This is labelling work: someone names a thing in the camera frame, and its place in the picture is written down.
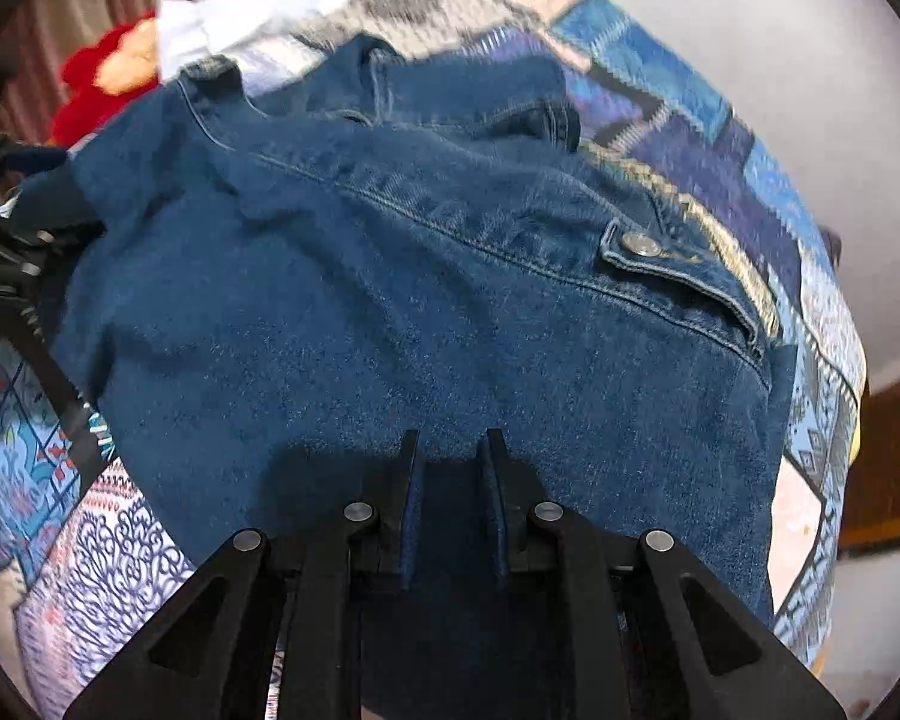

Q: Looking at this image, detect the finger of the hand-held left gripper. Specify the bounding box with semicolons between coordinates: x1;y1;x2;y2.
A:
0;221;65;305

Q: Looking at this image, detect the striped brown curtain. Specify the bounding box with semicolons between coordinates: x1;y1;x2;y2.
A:
0;0;203;143

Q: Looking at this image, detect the blue denim jacket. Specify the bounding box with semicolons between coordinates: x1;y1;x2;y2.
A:
26;34;800;720

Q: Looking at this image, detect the blue patchwork quilt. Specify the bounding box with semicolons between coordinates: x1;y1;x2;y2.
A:
0;0;871;720

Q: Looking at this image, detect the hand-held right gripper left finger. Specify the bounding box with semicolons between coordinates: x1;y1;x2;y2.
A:
64;427;428;720

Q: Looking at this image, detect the white cloth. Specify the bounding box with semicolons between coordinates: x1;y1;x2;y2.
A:
154;0;331;80

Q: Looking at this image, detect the yellow cloth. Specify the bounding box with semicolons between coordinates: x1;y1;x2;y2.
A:
847;382;869;466

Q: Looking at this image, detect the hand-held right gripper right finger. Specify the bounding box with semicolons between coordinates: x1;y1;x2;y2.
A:
476;427;848;720

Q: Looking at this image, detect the red plush toy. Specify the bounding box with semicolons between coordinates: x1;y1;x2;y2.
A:
49;11;162;147

